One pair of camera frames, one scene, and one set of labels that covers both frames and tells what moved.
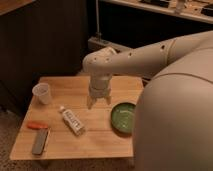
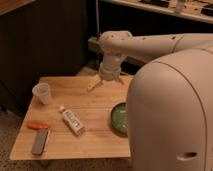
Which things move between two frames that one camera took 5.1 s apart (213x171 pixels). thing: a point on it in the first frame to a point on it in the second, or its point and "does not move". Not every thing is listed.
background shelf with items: [201, 10] does not move
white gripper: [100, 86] to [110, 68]
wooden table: [66, 128] does not move
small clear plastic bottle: [72, 121] does not move
